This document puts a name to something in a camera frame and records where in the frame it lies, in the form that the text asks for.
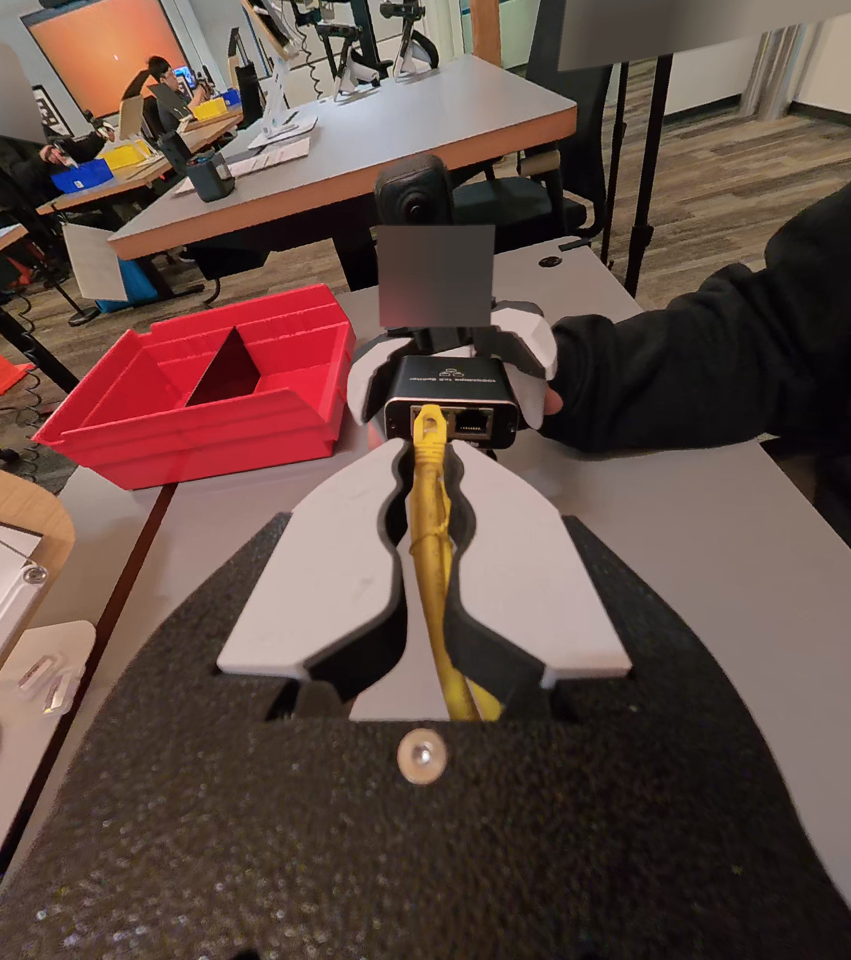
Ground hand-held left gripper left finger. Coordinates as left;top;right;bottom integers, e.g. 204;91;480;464
217;438;409;703

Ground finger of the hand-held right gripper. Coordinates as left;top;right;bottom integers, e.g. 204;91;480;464
487;300;559;433
346;333;416;451

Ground red plastic bin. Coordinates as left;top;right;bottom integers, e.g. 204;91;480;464
32;282;356;493

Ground white sign board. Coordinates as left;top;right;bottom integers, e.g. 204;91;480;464
61;222;131;303

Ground grey desk with wooden edge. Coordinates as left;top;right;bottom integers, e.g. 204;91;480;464
107;52;579;295

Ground yellow ethernet cable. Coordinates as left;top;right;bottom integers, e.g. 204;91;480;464
409;403;506;723

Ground person's right forearm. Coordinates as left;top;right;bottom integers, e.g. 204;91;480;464
541;262;851;456

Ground blue bag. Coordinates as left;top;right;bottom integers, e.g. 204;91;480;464
95;258;163;314

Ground black tripod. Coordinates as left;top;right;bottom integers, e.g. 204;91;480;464
602;58;676;303

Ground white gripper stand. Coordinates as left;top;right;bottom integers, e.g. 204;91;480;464
329;30;383;104
248;41;319;141
380;0;441;81

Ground person's right hand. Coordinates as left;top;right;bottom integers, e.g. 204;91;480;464
365;387;566;453

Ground blue plastic bin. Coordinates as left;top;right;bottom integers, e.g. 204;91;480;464
49;158;115;194

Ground orange wall screen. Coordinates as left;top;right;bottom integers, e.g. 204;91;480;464
19;0;196;121

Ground white paper sheets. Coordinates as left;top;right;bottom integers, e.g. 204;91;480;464
173;114;319;198

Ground black pen holder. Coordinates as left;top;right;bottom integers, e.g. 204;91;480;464
184;150;238;204

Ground wooden pillar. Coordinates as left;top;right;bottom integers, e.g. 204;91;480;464
469;0;502;70

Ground black bin divider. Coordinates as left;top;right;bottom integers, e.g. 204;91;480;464
184;327;262;408

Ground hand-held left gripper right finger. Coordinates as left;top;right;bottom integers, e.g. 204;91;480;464
443;442;634;696

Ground wooden board stand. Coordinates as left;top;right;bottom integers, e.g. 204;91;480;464
0;447;76;753

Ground black ethernet splitter box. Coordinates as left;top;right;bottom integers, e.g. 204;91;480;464
383;355;523;452

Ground black office chair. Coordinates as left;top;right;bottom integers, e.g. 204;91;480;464
455;0;616;252

